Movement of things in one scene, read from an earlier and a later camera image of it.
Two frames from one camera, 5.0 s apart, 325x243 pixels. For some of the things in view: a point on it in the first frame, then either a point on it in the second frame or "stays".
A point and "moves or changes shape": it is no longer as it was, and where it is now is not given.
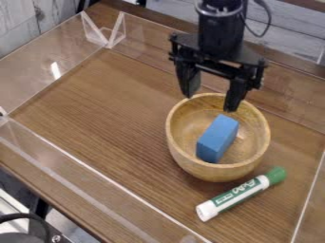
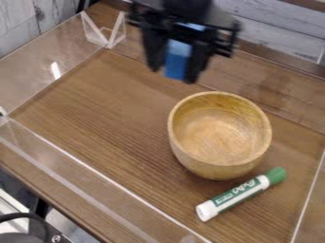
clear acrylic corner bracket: [106, 36] stays
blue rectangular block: [213, 144] moves or changes shape
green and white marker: [210, 209] stays
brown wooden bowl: [189, 117] stays
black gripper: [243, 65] to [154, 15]
